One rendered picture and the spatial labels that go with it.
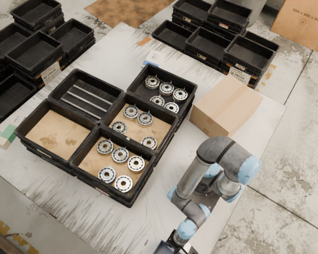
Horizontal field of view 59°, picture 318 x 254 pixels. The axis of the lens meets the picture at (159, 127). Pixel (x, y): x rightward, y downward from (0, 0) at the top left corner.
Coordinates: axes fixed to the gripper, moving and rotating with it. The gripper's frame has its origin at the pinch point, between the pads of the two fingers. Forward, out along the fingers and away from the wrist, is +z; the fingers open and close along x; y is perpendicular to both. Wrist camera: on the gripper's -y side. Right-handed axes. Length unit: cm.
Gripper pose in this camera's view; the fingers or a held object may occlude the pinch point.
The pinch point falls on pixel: (176, 250)
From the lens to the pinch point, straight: 166.7
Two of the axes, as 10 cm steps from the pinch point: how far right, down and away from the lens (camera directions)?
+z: -1.4, 6.0, 7.9
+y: -8.1, -5.2, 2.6
